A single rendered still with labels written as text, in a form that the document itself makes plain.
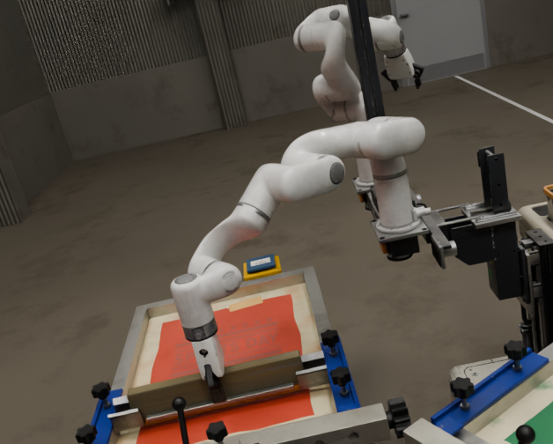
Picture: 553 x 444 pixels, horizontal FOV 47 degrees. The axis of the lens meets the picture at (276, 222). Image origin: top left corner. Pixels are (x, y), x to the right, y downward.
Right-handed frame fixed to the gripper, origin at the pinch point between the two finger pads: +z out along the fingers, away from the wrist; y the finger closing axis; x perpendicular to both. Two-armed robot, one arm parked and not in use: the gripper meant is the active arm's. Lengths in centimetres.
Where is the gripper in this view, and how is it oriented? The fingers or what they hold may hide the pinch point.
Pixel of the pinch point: (217, 388)
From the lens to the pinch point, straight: 152.9
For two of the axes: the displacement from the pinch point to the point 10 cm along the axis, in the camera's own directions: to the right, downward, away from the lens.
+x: -9.7, 2.3, 0.2
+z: 2.2, 9.1, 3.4
